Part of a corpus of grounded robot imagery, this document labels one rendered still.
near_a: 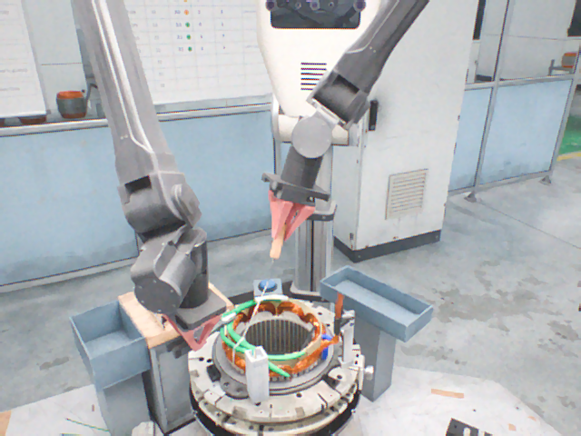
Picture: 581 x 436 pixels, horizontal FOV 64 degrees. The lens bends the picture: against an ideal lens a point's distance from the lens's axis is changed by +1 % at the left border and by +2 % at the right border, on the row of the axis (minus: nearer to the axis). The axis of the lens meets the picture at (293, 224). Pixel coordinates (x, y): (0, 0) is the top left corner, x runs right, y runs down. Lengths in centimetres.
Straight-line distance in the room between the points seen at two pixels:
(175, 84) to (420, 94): 152
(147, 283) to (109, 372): 48
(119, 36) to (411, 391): 104
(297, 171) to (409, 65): 239
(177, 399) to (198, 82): 215
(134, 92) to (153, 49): 226
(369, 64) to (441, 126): 266
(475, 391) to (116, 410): 87
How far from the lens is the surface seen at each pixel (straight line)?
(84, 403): 134
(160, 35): 289
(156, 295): 58
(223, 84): 301
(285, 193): 71
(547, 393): 264
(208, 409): 86
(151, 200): 60
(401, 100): 307
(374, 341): 113
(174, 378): 112
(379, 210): 323
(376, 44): 69
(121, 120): 63
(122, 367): 104
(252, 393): 79
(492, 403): 133
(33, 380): 273
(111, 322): 117
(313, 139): 65
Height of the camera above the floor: 168
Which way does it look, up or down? 26 degrees down
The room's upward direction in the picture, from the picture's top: straight up
